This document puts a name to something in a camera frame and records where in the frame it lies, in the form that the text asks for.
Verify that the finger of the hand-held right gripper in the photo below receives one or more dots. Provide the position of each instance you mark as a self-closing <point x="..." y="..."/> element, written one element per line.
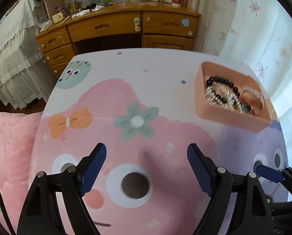
<point x="268" y="173"/>

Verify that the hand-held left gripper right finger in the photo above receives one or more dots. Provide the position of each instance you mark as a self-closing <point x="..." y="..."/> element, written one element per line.
<point x="199" y="171"/>

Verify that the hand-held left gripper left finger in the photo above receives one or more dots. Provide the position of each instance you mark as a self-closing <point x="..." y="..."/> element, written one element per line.
<point x="92" y="169"/>

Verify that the pink plastic box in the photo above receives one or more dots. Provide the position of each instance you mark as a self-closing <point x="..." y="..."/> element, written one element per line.
<point x="224" y="120"/>

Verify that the pink quilted blanket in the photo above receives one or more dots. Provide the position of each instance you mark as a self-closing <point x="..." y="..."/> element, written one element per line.
<point x="11" y="146"/>

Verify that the cartoon printed tablecloth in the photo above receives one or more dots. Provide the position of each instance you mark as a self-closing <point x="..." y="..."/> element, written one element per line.
<point x="136" y="90"/>

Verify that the bed with white lace cover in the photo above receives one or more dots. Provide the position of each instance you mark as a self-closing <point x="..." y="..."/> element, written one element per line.
<point x="13" y="53"/>

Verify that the wooden desk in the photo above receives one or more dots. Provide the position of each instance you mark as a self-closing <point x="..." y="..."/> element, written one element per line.
<point x="106" y="27"/>

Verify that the white leaf print curtain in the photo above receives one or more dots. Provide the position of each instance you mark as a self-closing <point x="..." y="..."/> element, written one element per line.
<point x="253" y="29"/>

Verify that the blue sticker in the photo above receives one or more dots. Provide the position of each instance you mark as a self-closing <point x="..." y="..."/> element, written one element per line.
<point x="185" y="22"/>

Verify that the clear plastic bag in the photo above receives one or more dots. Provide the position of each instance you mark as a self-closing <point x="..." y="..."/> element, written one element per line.
<point x="45" y="25"/>

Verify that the teal and yellow hook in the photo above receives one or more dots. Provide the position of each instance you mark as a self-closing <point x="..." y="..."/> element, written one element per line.
<point x="137" y="24"/>

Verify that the yellow ceramic mug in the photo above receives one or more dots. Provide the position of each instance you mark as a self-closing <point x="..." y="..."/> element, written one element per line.
<point x="57" y="17"/>

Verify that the white tissue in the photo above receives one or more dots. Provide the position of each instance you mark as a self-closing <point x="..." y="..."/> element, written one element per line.
<point x="81" y="13"/>

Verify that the glass jar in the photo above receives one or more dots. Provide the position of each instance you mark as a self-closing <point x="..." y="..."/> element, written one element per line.
<point x="73" y="7"/>

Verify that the black flashlight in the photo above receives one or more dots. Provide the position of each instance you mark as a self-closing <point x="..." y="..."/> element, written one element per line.
<point x="90" y="5"/>

